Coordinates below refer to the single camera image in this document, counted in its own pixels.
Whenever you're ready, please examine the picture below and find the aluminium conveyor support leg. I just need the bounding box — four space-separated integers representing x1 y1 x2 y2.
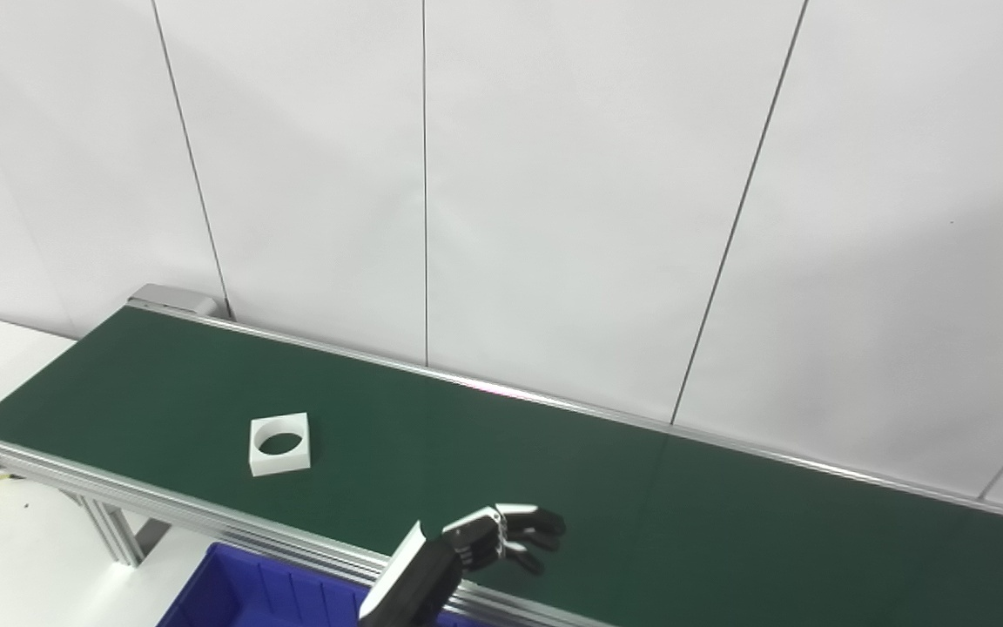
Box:
57 488 172 567

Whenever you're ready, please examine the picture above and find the grey conveyor end housing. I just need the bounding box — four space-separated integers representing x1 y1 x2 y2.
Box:
127 283 226 320

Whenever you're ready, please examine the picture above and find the green conveyor belt aluminium frame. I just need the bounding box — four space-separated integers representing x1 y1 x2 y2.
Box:
0 296 1003 627

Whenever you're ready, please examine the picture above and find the white square part round hole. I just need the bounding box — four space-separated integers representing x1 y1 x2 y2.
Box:
248 412 313 478

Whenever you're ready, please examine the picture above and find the blue plastic bin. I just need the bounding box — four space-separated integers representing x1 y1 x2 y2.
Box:
156 542 468 627

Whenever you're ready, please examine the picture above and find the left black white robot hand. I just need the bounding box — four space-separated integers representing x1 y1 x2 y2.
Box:
358 502 568 627

